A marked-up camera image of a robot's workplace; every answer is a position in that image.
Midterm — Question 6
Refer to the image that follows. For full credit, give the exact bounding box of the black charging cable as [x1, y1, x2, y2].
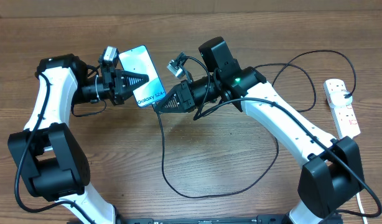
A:
[152, 49, 357, 199]

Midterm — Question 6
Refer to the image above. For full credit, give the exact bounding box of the white power strip cord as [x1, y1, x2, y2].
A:
[355, 192, 368, 224]

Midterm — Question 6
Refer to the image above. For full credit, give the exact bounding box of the white power strip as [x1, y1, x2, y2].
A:
[323, 79, 361, 139]

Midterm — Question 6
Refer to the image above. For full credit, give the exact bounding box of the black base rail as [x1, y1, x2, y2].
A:
[66, 213, 291, 224]

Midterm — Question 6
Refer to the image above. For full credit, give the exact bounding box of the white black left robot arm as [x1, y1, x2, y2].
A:
[7, 54, 149, 223]

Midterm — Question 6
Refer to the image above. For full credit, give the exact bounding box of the white charger plug adapter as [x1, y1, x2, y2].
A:
[328, 91, 353, 108]

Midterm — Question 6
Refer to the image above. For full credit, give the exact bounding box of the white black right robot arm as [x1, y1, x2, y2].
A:
[154, 37, 366, 223]

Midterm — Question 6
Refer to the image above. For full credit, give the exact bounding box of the blue Galaxy S24+ smartphone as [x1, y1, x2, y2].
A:
[119, 45, 166, 108]

